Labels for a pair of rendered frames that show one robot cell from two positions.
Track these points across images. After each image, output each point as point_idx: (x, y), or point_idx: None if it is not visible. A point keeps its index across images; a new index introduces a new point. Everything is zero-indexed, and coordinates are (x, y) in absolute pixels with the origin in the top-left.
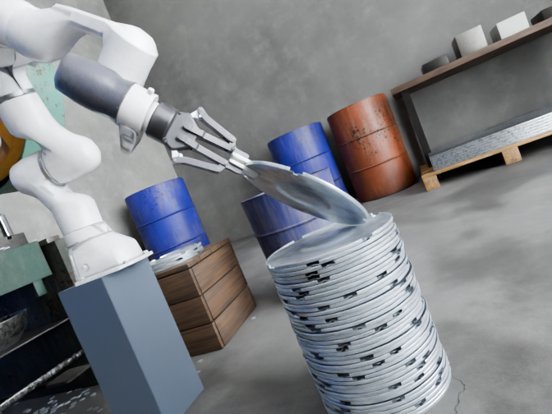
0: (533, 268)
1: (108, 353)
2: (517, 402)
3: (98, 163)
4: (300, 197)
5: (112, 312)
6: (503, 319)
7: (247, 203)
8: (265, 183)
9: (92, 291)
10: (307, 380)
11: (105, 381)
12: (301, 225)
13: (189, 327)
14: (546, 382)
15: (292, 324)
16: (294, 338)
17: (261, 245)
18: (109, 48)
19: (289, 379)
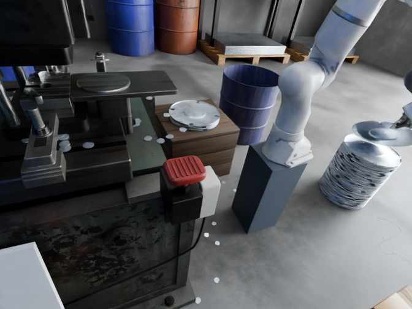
0: (335, 143)
1: (274, 199)
2: (381, 195)
3: None
4: (375, 132)
5: (297, 179)
6: None
7: (251, 87)
8: (381, 127)
9: (296, 170)
10: (311, 192)
11: (260, 212)
12: (270, 108)
13: (218, 164)
14: (381, 189)
15: (357, 181)
16: None
17: (238, 111)
18: None
19: (301, 192)
